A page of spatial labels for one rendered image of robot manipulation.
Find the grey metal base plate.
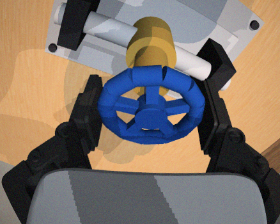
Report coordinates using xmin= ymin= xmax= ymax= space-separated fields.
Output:
xmin=45 ymin=0 xmax=264 ymax=76

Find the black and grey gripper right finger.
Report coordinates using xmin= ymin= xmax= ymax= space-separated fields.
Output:
xmin=197 ymin=79 xmax=280 ymax=224

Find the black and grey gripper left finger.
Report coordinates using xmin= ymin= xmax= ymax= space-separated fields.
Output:
xmin=2 ymin=74 xmax=103 ymax=224

